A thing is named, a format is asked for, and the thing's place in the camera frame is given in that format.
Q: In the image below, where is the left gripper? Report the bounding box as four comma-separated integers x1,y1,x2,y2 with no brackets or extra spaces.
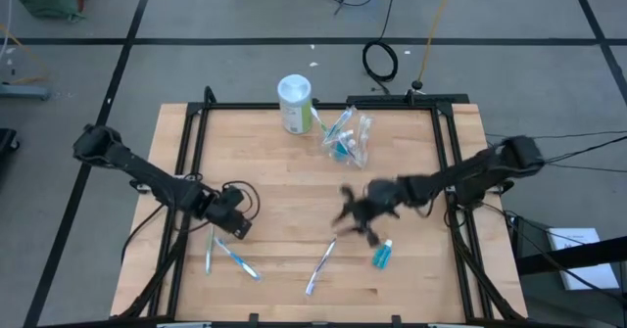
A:
194,186,254,242

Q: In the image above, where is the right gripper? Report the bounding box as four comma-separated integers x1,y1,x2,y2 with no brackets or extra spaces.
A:
332,178,404,248

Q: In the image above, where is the blue toothbrush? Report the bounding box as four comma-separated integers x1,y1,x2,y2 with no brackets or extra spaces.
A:
214,237,263,283
328,107,354,141

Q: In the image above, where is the green toothbrush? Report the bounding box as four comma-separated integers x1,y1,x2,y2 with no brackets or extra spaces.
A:
204,223,217,276

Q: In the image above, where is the clear acrylic organizer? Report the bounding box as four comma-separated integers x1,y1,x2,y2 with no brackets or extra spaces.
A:
320,105,376,170

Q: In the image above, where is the white green wipes canister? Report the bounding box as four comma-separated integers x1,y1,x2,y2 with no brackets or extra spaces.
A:
276,72,314,136

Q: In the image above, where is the black beam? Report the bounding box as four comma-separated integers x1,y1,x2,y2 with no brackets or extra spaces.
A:
513,235,627,276

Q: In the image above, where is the white paper sheet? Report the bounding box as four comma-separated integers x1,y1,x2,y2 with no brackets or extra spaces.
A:
547,226,621,292

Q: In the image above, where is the grey metal base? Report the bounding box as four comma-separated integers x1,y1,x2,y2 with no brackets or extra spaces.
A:
0,82,51,102

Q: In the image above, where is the green bag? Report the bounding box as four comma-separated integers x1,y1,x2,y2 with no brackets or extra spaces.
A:
17,0,87,24

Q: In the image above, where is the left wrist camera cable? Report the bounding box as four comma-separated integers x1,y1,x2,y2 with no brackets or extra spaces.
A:
220,179,262,221

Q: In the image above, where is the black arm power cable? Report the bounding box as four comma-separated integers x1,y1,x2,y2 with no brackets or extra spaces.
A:
121,203,166,265

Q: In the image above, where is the black aluminium table frame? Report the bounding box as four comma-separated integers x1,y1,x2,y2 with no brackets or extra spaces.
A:
115,85,528,328

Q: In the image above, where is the black cable clamp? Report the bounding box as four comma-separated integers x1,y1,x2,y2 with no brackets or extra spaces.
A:
405,78,425,105

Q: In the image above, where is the black coiled cable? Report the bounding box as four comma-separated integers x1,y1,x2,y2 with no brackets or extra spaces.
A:
361,0,400,84

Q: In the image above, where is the yellow hanging cable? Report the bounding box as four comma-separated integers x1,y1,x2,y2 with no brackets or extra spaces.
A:
415,0,457,87

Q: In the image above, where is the black side cable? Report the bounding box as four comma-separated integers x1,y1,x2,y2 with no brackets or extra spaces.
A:
548,164,627,173
543,135,627,165
484,130,627,141

